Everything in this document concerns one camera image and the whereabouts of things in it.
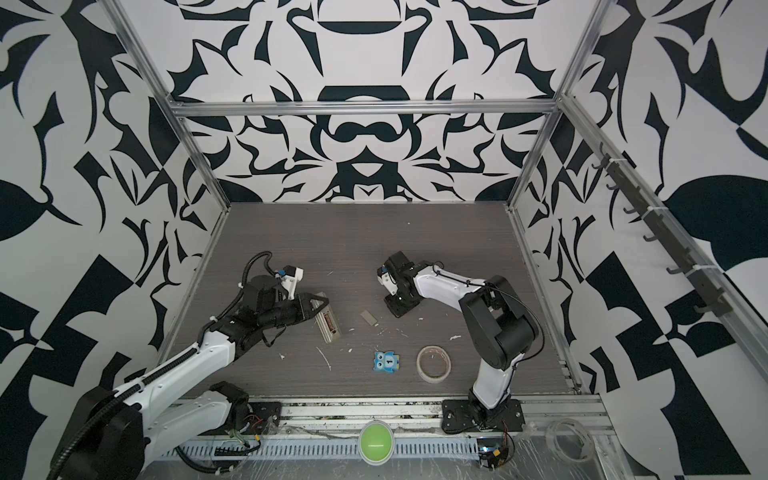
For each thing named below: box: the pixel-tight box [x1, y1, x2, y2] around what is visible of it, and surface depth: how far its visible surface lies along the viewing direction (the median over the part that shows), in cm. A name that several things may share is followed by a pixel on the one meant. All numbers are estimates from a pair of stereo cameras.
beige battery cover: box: [360, 310, 379, 327], surface depth 93 cm
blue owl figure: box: [372, 351, 401, 374], surface depth 83 cm
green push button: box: [358, 420, 395, 466], surface depth 71 cm
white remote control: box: [310, 292, 341, 344], surface depth 80 cm
